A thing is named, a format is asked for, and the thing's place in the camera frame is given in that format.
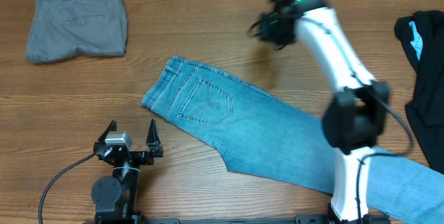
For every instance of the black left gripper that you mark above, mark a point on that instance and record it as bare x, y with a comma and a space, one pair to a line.
146, 158

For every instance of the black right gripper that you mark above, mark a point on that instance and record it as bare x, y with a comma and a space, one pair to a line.
277, 32

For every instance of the blue denim jeans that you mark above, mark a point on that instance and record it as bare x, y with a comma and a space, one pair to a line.
258, 134

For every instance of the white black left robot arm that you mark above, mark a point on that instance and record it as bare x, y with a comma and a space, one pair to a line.
115, 195

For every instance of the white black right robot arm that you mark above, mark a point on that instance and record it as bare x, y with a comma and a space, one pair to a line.
356, 116

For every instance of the folded grey shorts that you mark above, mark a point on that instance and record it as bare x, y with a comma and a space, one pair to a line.
63, 29

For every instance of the light blue cloth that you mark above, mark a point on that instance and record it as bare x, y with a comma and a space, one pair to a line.
416, 42

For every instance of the black garment pile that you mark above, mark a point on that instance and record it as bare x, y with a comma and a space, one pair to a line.
425, 110

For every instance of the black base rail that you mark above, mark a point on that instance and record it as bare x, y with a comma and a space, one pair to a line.
299, 219

